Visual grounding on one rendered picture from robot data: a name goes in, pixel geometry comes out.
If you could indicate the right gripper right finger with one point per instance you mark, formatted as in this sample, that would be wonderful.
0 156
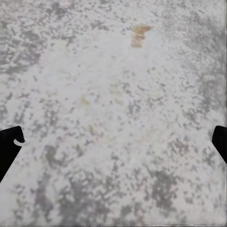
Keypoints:
219 140

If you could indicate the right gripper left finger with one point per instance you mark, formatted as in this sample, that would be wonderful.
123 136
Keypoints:
11 142

